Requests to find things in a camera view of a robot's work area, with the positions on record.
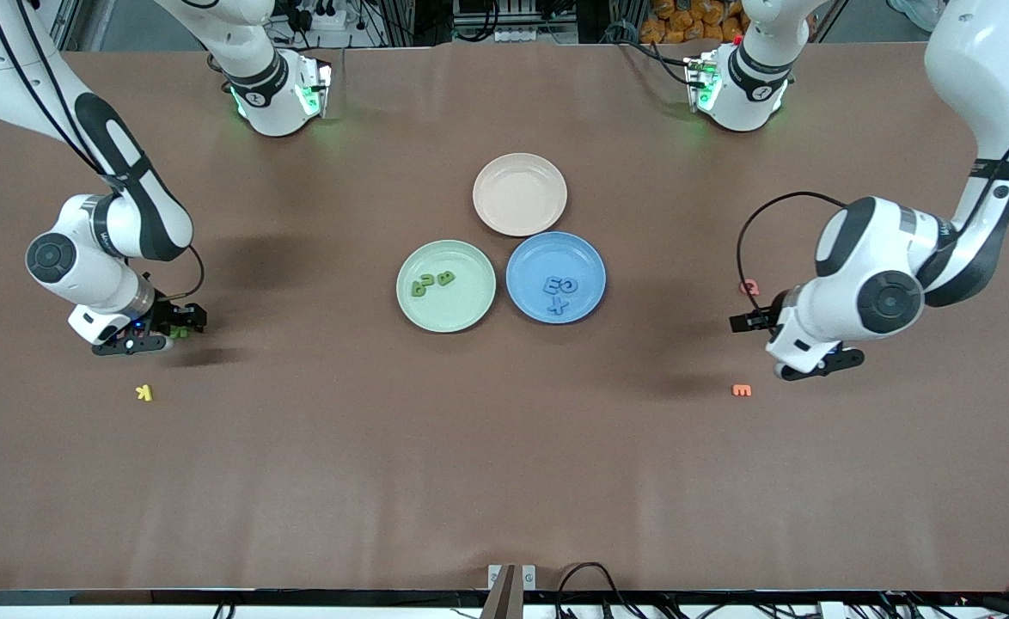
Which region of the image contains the grey metal bracket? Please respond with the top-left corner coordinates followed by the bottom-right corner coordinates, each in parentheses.
top-left (487, 564), bottom-right (537, 594)

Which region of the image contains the silver aluminium profile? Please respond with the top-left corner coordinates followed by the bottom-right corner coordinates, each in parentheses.
top-left (47, 0), bottom-right (84, 51)

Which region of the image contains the black looped cable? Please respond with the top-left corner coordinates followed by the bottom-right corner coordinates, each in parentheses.
top-left (554, 562), bottom-right (643, 619)

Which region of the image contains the blue plate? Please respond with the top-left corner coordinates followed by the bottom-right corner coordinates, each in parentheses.
top-left (505, 231), bottom-right (607, 325)

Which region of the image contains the pale pink plate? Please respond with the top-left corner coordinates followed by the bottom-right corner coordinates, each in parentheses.
top-left (473, 152), bottom-right (569, 237)

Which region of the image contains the pile of orange items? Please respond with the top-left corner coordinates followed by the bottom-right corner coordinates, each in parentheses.
top-left (639, 0), bottom-right (746, 46)

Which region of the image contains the brown table cover mat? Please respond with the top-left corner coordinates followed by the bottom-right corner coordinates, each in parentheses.
top-left (0, 41), bottom-right (1009, 594)

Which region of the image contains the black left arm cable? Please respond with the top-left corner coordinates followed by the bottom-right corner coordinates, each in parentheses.
top-left (736, 86), bottom-right (1009, 315)

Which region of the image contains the light green plate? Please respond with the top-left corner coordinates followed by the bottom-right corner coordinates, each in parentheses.
top-left (396, 239), bottom-right (498, 334)

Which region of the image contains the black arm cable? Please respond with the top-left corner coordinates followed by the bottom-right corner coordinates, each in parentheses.
top-left (0, 0), bottom-right (206, 302)
top-left (736, 86), bottom-right (1009, 315)

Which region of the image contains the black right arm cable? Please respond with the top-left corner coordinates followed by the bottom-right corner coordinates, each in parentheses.
top-left (0, 0), bottom-right (206, 302)

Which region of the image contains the black table edge rail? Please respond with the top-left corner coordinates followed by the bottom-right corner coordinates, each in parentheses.
top-left (0, 588), bottom-right (1009, 608)

